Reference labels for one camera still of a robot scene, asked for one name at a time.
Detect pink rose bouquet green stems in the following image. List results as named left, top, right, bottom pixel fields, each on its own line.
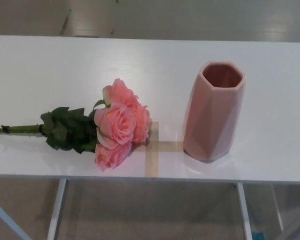
left=0, top=77, right=151, bottom=173

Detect pink faceted ceramic vase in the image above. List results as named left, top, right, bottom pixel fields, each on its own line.
left=183, top=60, right=246, bottom=164

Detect short beige tape strip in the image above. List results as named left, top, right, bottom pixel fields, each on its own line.
left=137, top=141, right=185, bottom=152

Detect white metal table leg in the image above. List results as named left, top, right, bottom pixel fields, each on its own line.
left=47, top=177, right=70, bottom=240
left=236, top=182, right=253, bottom=240
left=271, top=184, right=285, bottom=226

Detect light blue metal stand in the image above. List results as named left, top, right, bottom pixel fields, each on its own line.
left=0, top=191, right=32, bottom=240

